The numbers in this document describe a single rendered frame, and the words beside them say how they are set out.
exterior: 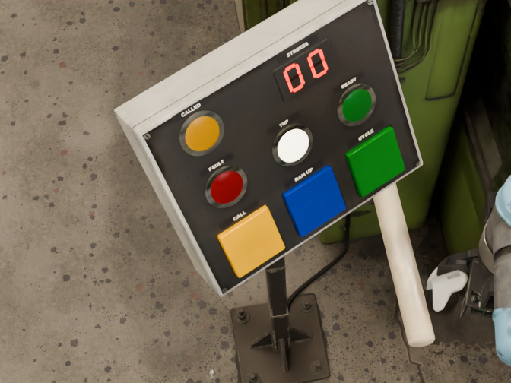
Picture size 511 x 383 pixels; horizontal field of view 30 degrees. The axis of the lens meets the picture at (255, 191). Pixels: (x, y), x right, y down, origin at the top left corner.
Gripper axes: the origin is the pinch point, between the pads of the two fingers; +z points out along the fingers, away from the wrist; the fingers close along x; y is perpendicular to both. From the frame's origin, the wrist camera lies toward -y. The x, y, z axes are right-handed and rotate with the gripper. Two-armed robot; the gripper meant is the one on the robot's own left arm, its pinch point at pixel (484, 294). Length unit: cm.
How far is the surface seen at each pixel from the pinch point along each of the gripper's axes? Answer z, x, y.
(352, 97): -17.1, -21.6, -16.0
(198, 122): -24.6, -38.0, -4.4
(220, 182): -16.9, -35.1, -0.9
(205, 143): -22.0, -37.0, -3.2
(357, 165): -9.1, -19.6, -10.8
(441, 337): 93, 2, -24
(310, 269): 93, -31, -34
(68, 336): 93, -83, -5
